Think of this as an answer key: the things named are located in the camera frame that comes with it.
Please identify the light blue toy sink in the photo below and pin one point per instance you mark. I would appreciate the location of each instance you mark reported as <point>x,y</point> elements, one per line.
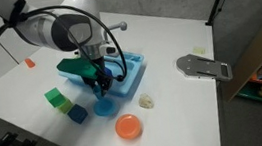
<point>131,73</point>

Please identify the dark blue toy mug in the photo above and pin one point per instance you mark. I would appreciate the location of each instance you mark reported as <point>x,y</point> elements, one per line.
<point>108,73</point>

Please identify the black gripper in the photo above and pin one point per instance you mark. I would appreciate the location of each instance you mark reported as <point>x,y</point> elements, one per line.
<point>99,75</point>

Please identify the yellow sticky note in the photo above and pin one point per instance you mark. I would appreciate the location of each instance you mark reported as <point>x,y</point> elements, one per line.
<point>198,50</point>

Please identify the orange plate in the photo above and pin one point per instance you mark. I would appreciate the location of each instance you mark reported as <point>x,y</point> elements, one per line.
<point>128,126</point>

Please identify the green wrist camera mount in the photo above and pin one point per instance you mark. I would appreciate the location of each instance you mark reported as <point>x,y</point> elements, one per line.
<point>76,68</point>

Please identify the small orange cup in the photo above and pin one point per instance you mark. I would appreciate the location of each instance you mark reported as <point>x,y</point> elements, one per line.
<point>29,63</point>

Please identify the grey metal mounting plate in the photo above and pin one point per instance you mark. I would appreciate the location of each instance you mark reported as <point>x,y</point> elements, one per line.
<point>204,68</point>

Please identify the light green cube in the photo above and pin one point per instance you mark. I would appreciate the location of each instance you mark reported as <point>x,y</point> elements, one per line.
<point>66,106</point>

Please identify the grey toy faucet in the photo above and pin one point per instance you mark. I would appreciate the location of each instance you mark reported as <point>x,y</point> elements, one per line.
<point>117,27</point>

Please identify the blue saucer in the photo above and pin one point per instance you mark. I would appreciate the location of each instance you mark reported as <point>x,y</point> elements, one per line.
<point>105,107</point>

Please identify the dark blue cube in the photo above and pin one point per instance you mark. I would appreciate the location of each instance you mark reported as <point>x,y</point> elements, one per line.
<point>77,113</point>

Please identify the beige crumpled object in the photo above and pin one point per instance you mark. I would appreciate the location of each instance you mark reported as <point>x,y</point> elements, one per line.
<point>146,101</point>

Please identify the small blue cup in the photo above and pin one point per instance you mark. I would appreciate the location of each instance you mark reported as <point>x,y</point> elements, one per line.
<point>98,93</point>

